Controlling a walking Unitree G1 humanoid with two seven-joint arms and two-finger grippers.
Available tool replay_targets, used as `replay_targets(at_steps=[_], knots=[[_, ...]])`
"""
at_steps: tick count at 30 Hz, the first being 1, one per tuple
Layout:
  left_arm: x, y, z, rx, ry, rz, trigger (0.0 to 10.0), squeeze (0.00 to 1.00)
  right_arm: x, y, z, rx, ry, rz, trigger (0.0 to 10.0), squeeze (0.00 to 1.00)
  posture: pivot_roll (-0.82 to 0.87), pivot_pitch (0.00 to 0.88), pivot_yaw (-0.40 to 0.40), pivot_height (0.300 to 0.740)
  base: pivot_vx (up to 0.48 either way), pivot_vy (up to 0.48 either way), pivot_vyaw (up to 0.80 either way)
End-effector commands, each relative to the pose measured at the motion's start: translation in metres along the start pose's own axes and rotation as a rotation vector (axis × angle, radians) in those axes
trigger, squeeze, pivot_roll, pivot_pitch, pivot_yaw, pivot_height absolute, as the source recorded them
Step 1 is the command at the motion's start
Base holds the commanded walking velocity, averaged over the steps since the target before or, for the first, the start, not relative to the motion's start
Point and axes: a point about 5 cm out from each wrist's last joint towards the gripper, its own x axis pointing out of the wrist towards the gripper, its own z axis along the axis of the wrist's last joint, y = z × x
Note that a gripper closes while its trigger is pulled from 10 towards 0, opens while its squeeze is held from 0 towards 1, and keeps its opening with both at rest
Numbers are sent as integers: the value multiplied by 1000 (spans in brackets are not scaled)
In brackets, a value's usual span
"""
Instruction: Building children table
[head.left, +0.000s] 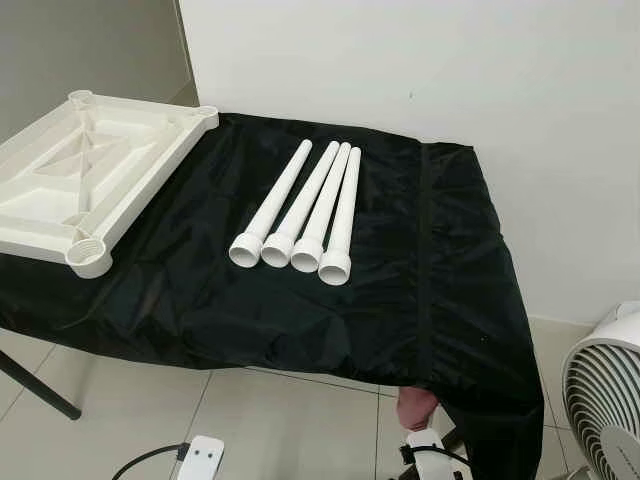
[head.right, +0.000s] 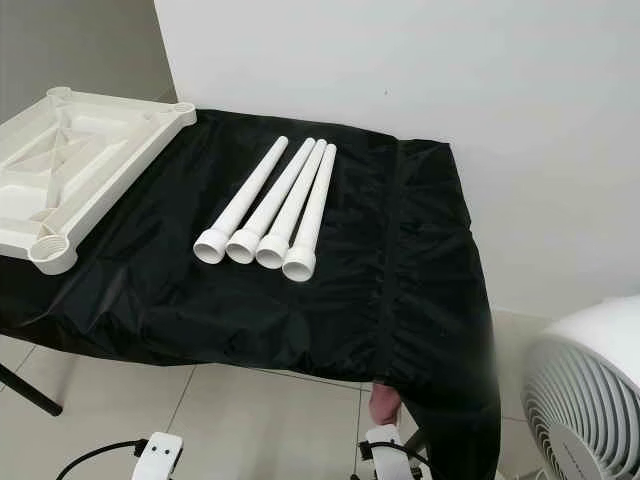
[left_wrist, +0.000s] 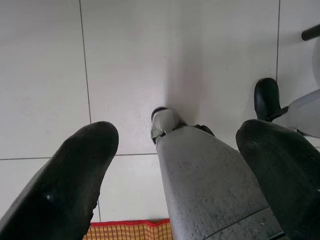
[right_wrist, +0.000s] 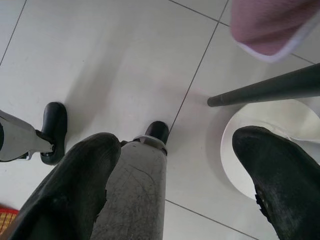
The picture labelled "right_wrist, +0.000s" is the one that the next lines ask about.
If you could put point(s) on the robot right leg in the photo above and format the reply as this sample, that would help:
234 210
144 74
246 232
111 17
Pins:
140 187

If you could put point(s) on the white round plastic bin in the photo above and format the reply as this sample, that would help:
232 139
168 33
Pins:
230 160

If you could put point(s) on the red patterned floor mat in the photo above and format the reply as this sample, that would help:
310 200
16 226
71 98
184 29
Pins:
5 222

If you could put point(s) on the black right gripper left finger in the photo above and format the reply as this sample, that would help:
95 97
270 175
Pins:
70 190

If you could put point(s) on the dark metal stand leg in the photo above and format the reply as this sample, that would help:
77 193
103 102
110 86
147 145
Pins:
275 87

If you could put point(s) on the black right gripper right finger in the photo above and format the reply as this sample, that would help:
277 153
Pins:
282 180

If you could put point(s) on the robot left leg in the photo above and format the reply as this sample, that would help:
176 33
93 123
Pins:
22 142

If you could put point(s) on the robot leg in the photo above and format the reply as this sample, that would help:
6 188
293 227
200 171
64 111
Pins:
140 187
22 142

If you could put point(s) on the pink fabric slipper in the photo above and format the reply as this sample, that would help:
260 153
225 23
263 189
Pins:
262 25

